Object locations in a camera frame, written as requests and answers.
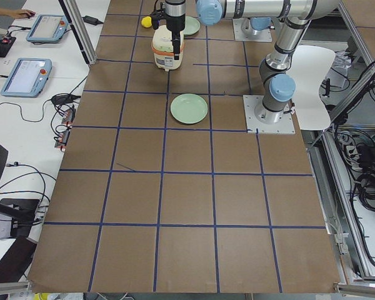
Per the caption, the square robot mounting plate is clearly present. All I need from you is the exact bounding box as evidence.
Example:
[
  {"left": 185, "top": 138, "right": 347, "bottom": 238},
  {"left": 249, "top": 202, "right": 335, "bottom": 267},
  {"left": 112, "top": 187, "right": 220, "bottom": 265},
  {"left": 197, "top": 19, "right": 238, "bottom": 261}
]
[{"left": 243, "top": 95, "right": 295, "bottom": 134}]

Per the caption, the black cable bundle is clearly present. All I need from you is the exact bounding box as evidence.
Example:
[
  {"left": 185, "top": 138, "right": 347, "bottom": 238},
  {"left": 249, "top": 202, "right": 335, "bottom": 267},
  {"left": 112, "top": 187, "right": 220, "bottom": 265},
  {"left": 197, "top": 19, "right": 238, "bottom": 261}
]
[{"left": 334, "top": 131, "right": 375, "bottom": 213}]

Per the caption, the aluminium frame post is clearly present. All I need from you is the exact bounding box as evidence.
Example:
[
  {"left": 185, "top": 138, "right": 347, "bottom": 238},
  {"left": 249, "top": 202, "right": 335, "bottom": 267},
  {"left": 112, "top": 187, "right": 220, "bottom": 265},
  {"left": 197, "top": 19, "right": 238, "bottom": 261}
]
[{"left": 58, "top": 0, "right": 97, "bottom": 65}]

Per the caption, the person's hand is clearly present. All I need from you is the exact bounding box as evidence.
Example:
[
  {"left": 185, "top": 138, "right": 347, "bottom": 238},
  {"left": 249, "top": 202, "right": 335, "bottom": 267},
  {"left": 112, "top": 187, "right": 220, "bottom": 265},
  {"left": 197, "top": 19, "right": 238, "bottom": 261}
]
[{"left": 11, "top": 9, "right": 36, "bottom": 19}]

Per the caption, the blue teach pendant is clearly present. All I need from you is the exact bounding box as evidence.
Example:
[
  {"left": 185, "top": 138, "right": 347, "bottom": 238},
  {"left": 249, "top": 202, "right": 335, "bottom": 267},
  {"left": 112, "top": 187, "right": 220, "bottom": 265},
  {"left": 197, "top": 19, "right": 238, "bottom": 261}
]
[
  {"left": 0, "top": 57, "right": 53, "bottom": 98},
  {"left": 26, "top": 14, "right": 69, "bottom": 43}
]

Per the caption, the black camera stand base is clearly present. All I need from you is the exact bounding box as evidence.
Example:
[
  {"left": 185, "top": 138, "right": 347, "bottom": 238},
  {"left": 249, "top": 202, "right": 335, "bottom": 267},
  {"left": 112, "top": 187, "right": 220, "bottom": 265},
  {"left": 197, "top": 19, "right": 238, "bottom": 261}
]
[{"left": 0, "top": 198, "right": 39, "bottom": 239}]

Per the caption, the white orange rice cooker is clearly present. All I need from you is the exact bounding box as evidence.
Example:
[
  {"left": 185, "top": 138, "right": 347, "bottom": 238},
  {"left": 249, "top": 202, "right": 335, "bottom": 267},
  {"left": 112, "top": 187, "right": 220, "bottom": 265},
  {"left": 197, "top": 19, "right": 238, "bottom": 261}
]
[{"left": 151, "top": 25, "right": 184, "bottom": 71}]

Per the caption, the green plate centre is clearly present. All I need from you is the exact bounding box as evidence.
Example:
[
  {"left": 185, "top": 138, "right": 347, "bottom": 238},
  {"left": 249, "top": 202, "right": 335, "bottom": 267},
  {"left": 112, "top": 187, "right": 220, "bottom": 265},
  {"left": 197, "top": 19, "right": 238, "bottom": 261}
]
[{"left": 170, "top": 94, "right": 208, "bottom": 124}]

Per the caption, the upper blue teach pendant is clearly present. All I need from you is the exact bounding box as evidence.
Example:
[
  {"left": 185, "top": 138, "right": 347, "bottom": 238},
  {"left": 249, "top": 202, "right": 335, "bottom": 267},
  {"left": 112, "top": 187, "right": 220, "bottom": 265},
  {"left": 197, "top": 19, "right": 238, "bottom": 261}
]
[{"left": 26, "top": 14, "right": 69, "bottom": 43}]

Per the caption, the lower blue teach pendant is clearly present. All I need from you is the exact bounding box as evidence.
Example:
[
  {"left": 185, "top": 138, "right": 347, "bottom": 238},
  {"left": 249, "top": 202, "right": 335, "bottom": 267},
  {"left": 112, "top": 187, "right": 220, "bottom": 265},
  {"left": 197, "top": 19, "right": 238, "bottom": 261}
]
[{"left": 0, "top": 57, "right": 53, "bottom": 98}]

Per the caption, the white chair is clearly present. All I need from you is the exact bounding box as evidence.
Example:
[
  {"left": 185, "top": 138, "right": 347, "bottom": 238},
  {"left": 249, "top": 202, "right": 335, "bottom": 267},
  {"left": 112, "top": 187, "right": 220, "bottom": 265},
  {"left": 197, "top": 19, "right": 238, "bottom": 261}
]
[{"left": 286, "top": 45, "right": 336, "bottom": 131}]

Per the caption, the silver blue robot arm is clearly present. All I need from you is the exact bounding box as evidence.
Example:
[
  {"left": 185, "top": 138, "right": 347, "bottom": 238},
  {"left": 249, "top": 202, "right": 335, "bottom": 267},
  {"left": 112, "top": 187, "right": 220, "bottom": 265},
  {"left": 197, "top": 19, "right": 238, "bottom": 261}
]
[{"left": 196, "top": 1, "right": 339, "bottom": 124}]

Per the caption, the yellow lemon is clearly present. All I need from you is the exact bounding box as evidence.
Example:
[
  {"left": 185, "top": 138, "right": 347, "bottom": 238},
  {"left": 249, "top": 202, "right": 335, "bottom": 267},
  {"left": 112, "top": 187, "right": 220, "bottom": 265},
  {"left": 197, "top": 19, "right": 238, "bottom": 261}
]
[{"left": 141, "top": 16, "right": 152, "bottom": 28}]

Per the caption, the black power adapter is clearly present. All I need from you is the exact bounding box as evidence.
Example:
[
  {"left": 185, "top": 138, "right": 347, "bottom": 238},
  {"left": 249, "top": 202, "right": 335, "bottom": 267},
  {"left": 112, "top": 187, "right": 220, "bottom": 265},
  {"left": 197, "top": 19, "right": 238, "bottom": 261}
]
[{"left": 82, "top": 16, "right": 104, "bottom": 26}]

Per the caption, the green plate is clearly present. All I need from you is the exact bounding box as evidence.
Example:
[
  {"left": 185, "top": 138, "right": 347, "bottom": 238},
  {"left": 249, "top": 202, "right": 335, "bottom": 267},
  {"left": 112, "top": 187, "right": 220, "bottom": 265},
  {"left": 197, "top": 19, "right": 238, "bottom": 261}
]
[
  {"left": 183, "top": 16, "right": 201, "bottom": 36},
  {"left": 170, "top": 94, "right": 208, "bottom": 124}
]

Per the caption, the green plate far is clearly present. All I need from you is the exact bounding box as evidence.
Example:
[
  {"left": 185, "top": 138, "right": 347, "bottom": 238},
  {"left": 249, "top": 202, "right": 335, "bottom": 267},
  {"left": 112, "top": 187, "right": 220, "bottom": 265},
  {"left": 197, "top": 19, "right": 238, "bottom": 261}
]
[{"left": 183, "top": 16, "right": 201, "bottom": 36}]

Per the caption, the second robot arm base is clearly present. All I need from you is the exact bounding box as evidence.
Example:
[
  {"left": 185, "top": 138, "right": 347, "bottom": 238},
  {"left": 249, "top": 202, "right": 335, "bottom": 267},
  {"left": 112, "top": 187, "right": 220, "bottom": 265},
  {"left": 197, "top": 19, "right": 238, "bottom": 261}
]
[{"left": 241, "top": 17, "right": 271, "bottom": 36}]

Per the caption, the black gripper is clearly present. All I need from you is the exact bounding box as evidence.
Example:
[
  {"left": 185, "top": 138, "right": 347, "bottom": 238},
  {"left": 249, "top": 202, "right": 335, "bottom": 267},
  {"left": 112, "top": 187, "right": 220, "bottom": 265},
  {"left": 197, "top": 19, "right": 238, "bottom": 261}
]
[{"left": 164, "top": 0, "right": 186, "bottom": 60}]

